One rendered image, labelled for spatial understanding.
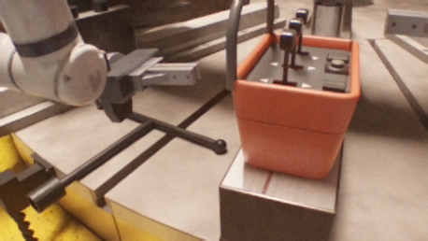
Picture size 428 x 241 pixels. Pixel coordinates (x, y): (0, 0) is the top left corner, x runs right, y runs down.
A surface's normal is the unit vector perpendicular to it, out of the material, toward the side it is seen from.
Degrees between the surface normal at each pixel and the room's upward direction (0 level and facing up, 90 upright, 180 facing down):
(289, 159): 97
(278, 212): 90
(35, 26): 98
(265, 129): 97
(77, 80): 94
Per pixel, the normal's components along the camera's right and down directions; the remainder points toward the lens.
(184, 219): -0.04, -0.86
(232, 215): -0.37, 0.49
